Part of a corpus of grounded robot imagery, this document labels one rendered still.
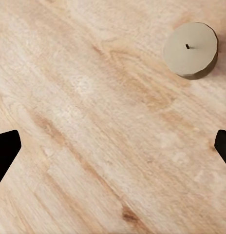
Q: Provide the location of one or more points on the pillar candle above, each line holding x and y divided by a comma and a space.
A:
191, 51

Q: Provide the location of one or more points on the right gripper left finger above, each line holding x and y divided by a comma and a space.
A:
10, 145

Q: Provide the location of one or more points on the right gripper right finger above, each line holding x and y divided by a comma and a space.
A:
220, 143

